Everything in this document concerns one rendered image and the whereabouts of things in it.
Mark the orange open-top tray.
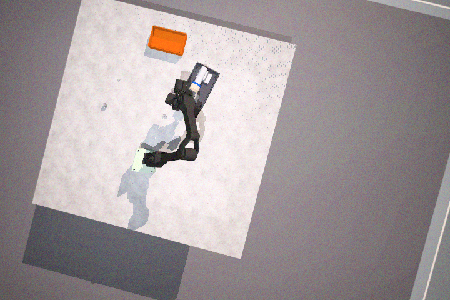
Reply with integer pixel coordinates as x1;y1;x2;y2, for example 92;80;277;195
148;26;187;56

